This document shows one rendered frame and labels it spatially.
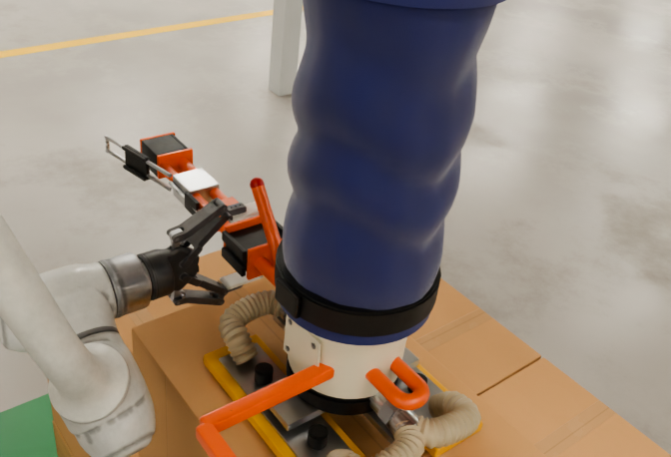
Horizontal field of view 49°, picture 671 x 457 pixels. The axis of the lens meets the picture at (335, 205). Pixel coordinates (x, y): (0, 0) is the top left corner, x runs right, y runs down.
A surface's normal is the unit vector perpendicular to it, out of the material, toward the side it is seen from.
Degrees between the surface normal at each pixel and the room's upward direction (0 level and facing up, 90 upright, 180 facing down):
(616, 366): 0
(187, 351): 0
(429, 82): 103
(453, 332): 0
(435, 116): 76
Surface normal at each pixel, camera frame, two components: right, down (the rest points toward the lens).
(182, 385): 0.11, -0.84
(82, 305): 0.47, -0.51
